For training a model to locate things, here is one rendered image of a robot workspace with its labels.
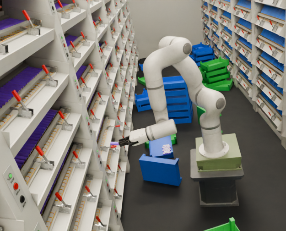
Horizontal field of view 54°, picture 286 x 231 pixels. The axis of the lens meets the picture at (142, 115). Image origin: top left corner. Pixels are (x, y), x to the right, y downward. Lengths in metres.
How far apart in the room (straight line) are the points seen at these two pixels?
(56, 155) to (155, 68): 0.64
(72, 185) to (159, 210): 0.93
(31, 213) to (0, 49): 0.46
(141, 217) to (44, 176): 1.15
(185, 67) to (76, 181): 0.79
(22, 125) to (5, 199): 0.23
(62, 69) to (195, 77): 0.69
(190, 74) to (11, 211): 1.09
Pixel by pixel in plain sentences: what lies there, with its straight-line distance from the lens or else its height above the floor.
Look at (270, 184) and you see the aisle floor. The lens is 2.20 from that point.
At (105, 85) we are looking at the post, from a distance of 2.05.
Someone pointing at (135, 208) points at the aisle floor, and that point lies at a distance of 2.10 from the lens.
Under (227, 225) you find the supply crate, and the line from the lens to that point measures 1.43.
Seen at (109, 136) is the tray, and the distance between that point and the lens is 1.93.
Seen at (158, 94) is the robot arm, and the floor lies 0.89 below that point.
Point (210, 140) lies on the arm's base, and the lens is 1.77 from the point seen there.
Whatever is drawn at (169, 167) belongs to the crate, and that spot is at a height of 0.17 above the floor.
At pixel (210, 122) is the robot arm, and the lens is 1.70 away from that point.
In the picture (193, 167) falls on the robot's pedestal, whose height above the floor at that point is 0.28.
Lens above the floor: 1.44
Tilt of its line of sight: 26 degrees down
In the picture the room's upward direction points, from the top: 12 degrees counter-clockwise
